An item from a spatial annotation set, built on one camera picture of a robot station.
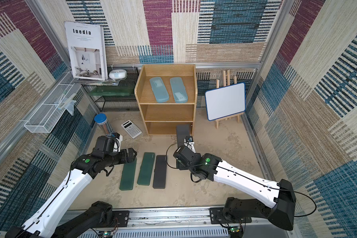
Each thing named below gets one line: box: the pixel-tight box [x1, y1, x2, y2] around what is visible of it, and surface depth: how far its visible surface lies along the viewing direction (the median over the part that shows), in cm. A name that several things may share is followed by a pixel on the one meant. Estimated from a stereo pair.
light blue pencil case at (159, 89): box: [149, 76, 170, 103], surface depth 87 cm
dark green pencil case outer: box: [119, 157, 138, 191], surface depth 87 cm
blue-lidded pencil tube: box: [94, 113, 115, 136], surface depth 94 cm
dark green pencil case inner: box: [136, 152, 156, 186], surface depth 91 cm
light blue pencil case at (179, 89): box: [169, 76, 188, 104], surface depth 87 cm
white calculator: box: [120, 119, 143, 139], surface depth 110 cm
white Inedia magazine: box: [64, 21, 109, 81], surface depth 79 cm
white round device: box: [108, 68, 128, 80], surface depth 89 cm
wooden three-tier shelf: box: [134, 63, 198, 136], surface depth 91 cm
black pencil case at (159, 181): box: [152, 155, 168, 189], surface depth 87 cm
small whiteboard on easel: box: [204, 69, 246, 129], surface depth 102 cm
